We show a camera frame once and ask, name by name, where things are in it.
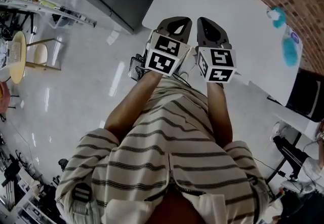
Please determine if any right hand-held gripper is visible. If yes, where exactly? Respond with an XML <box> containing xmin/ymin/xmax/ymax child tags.
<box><xmin>195</xmin><ymin>17</ymin><xmax>237</xmax><ymax>84</ymax></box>

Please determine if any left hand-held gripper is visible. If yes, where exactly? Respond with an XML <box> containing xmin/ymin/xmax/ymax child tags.
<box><xmin>144</xmin><ymin>16</ymin><xmax>193</xmax><ymax>77</ymax></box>

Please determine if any person's right forearm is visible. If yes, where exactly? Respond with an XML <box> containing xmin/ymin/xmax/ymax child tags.
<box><xmin>207</xmin><ymin>81</ymin><xmax>233</xmax><ymax>147</ymax></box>

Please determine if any person's left forearm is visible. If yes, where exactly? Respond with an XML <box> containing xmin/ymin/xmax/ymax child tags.
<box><xmin>104</xmin><ymin>73</ymin><xmax>163</xmax><ymax>146</ymax></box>

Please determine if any white desk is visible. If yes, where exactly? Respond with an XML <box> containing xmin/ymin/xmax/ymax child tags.
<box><xmin>141</xmin><ymin>0</ymin><xmax>303</xmax><ymax>107</ymax></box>

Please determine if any teal duster in plastic bag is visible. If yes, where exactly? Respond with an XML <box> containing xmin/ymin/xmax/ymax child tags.
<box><xmin>282</xmin><ymin>25</ymin><xmax>303</xmax><ymax>67</ymax></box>

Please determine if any black chair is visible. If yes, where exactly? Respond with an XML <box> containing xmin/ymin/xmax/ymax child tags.
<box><xmin>286</xmin><ymin>67</ymin><xmax>324</xmax><ymax>122</ymax></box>

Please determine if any white metal shelf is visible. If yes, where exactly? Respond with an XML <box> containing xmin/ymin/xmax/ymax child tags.
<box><xmin>0</xmin><ymin>0</ymin><xmax>98</xmax><ymax>28</ymax></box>

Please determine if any person's striped shirt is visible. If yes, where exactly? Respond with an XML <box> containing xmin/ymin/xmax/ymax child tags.
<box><xmin>55</xmin><ymin>78</ymin><xmax>270</xmax><ymax>224</ymax></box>

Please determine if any yellow stool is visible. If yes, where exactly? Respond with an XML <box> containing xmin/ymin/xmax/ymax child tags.
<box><xmin>26</xmin><ymin>38</ymin><xmax>62</xmax><ymax>71</ymax></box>

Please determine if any round yellow table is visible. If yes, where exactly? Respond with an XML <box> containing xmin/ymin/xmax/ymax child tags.
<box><xmin>10</xmin><ymin>30</ymin><xmax>27</xmax><ymax>84</ymax></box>

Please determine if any white perforated box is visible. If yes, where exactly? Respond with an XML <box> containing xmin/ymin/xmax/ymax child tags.
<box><xmin>0</xmin><ymin>42</ymin><xmax>21</xmax><ymax>70</ymax></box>

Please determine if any pink bag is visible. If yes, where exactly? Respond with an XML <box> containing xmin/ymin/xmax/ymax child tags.
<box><xmin>0</xmin><ymin>81</ymin><xmax>11</xmax><ymax>115</ymax></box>

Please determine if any black device with cables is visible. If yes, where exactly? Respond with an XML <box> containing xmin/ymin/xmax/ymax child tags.
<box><xmin>130</xmin><ymin>53</ymin><xmax>150</xmax><ymax>82</ymax></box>

